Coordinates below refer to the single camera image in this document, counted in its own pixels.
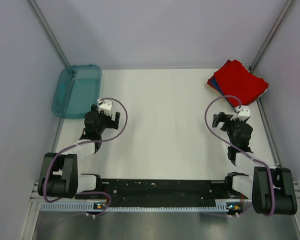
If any red t shirt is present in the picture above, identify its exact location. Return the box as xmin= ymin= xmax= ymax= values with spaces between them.
xmin=207 ymin=77 xmax=267 ymax=106
xmin=213 ymin=60 xmax=269 ymax=106

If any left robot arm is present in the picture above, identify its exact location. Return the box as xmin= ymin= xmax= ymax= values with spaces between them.
xmin=37 ymin=98 xmax=128 ymax=203

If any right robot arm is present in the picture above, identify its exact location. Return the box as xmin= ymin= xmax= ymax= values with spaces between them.
xmin=212 ymin=112 xmax=298 ymax=216

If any folded cream t shirt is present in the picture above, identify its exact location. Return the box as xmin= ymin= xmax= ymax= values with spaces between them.
xmin=204 ymin=83 xmax=236 ymax=111

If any folded blue t shirt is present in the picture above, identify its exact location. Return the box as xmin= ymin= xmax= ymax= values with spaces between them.
xmin=210 ymin=77 xmax=223 ymax=95

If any folded red t shirt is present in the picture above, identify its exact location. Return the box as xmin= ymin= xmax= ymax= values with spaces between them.
xmin=207 ymin=77 xmax=267 ymax=106

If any teal plastic bin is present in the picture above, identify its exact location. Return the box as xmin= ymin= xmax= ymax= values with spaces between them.
xmin=52 ymin=64 xmax=102 ymax=120

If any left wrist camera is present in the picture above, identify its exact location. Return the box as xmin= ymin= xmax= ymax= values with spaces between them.
xmin=97 ymin=99 xmax=113 ymax=115

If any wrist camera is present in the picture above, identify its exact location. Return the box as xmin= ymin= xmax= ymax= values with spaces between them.
xmin=231 ymin=105 xmax=251 ymax=121
xmin=97 ymin=99 xmax=113 ymax=115

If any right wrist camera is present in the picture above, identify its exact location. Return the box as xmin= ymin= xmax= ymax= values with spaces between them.
xmin=231 ymin=105 xmax=251 ymax=121

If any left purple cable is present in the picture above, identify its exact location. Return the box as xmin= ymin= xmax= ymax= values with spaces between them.
xmin=43 ymin=97 xmax=129 ymax=220

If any purple cable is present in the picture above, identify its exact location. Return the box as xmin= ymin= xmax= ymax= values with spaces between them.
xmin=43 ymin=97 xmax=129 ymax=220
xmin=204 ymin=94 xmax=277 ymax=218

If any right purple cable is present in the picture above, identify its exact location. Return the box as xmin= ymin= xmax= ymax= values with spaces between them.
xmin=204 ymin=94 xmax=277 ymax=218

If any right aluminium frame post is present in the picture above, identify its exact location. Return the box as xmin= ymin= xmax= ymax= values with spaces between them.
xmin=248 ymin=0 xmax=296 ymax=73

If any aluminium frame post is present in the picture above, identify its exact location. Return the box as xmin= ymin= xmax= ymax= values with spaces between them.
xmin=26 ymin=0 xmax=70 ymax=68
xmin=248 ymin=0 xmax=296 ymax=73

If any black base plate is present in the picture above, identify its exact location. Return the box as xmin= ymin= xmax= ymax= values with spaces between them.
xmin=75 ymin=178 xmax=247 ymax=207

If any left aluminium frame post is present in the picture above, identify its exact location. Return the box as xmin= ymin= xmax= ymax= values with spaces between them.
xmin=26 ymin=0 xmax=70 ymax=68

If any grey cable duct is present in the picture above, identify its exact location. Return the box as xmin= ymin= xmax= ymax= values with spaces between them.
xmin=39 ymin=200 xmax=243 ymax=214

